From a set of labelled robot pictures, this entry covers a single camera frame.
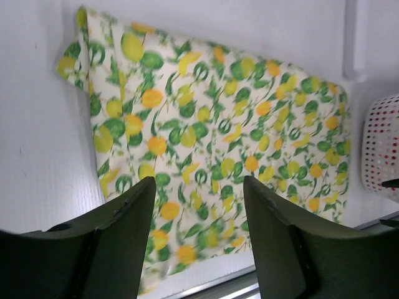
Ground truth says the white laundry basket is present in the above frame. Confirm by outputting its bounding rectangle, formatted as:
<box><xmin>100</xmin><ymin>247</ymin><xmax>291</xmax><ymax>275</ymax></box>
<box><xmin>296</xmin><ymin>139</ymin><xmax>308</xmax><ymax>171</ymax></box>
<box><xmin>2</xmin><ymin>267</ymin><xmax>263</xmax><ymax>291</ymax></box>
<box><xmin>361</xmin><ymin>94</ymin><xmax>398</xmax><ymax>202</ymax></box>

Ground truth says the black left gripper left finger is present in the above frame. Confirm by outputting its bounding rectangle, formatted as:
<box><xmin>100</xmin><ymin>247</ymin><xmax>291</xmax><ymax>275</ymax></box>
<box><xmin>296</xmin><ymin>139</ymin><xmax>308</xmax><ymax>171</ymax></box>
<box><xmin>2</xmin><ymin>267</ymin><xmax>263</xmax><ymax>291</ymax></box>
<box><xmin>1</xmin><ymin>177</ymin><xmax>156</xmax><ymax>298</ymax></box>

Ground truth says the white clothes rack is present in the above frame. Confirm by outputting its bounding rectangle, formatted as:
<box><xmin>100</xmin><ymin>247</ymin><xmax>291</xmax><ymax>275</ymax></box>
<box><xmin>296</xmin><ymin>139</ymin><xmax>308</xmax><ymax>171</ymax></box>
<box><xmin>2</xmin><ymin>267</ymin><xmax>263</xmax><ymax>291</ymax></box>
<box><xmin>342</xmin><ymin>0</ymin><xmax>370</xmax><ymax>83</ymax></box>

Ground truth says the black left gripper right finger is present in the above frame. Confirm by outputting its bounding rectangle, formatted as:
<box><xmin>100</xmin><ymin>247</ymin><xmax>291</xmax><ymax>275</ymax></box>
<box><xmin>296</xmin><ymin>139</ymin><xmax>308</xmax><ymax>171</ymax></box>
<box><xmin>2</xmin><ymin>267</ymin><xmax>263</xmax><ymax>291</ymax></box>
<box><xmin>243</xmin><ymin>176</ymin><xmax>398</xmax><ymax>298</ymax></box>

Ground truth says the aluminium mounting rail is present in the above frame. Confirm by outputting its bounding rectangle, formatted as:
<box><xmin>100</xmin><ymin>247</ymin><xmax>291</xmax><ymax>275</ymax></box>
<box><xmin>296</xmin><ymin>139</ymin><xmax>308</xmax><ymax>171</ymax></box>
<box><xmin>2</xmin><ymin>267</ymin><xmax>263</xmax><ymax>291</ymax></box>
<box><xmin>137</xmin><ymin>211</ymin><xmax>398</xmax><ymax>298</ymax></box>

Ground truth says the lemon print skirt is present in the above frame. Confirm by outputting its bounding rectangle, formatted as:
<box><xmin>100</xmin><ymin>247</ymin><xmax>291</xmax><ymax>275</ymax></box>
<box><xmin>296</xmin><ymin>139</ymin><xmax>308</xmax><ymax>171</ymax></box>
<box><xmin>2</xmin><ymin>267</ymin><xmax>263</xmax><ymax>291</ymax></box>
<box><xmin>57</xmin><ymin>6</ymin><xmax>350</xmax><ymax>295</ymax></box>

